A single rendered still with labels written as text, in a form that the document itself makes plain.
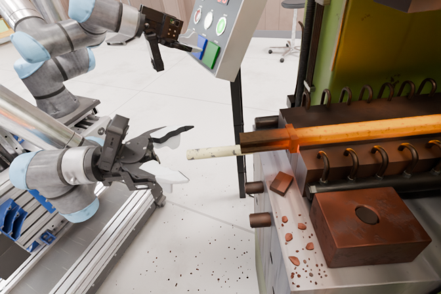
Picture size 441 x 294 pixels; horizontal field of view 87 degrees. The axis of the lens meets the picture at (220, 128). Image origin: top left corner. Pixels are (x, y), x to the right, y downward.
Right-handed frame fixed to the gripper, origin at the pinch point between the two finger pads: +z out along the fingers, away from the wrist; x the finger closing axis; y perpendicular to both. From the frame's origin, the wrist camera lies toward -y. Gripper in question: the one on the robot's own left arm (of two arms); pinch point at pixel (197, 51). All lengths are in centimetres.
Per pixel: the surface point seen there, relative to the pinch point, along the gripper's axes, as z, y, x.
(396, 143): 14, 4, -57
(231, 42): 6.4, 6.4, -7.1
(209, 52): 4.4, 0.5, 0.8
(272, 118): 8.4, -5.1, -33.9
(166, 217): 24, -105, 20
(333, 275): -1, -14, -65
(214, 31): 5.2, 7.3, 3.6
